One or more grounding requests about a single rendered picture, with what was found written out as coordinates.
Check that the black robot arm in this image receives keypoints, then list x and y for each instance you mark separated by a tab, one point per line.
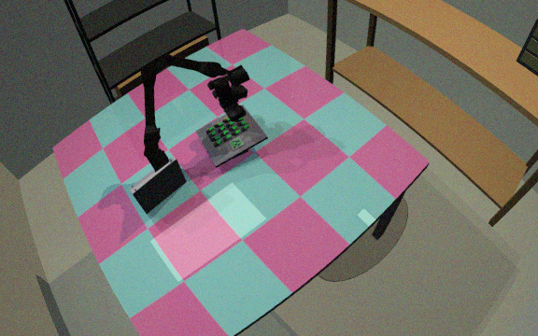
236	76

